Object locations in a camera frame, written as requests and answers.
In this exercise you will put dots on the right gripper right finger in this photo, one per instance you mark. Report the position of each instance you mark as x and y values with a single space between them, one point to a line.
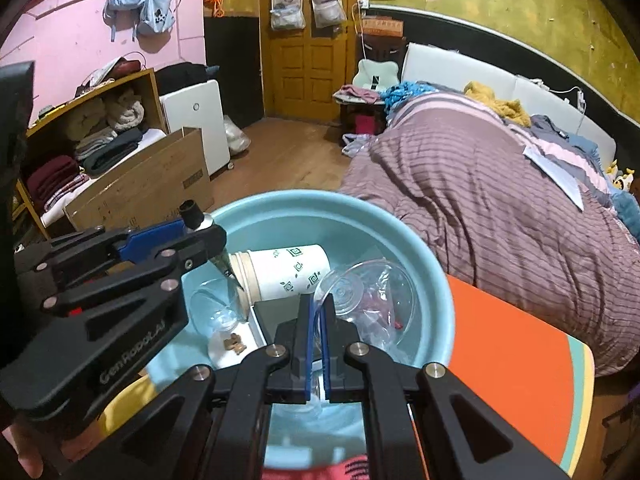
344 373

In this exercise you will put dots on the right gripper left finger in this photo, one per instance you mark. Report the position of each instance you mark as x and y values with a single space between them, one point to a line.
291 356

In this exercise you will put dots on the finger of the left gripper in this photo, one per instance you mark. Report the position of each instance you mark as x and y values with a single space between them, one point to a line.
82 255
167 262

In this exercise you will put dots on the white square gift box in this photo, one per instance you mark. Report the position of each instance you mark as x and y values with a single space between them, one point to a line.
273 321

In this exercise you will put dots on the white round compact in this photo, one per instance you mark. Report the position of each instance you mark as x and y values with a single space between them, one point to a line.
227 348

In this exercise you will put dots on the clear zip bag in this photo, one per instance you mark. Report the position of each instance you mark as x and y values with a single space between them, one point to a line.
379 298

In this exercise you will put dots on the paper cups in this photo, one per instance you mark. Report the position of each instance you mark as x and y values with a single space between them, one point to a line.
278 273

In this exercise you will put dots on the clear plastic dome lid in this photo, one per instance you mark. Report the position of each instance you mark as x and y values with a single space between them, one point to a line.
322 290

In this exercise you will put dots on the person's hand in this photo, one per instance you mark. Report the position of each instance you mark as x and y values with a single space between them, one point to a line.
26 449

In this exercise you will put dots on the cardboard box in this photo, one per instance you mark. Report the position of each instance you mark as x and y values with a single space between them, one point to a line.
147 188

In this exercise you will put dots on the wooden shelf with clothes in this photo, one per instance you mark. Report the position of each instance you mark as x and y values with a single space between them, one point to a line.
74 145

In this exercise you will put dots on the white plastic bag on floor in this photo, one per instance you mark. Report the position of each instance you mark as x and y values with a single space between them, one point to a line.
238 142

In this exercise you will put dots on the white folding board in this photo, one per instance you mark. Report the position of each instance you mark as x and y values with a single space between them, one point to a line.
199 106

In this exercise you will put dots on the colourful palm leaf mat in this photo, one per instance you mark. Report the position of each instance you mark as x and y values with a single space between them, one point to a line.
539 379

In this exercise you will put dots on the blue tote bag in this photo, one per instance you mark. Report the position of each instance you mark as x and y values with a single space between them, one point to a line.
157 17

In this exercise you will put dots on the wooden door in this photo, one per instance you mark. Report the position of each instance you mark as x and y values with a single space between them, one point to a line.
301 69

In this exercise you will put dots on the white paper on bed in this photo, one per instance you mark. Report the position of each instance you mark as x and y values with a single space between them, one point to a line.
557 174

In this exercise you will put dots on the yellow cloth on bed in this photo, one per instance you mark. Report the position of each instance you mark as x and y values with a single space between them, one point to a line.
509 109

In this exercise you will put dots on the white bed headboard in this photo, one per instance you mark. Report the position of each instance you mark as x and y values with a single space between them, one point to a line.
454 70

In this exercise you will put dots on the blue fleece blanket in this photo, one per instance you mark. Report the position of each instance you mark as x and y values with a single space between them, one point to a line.
628 211

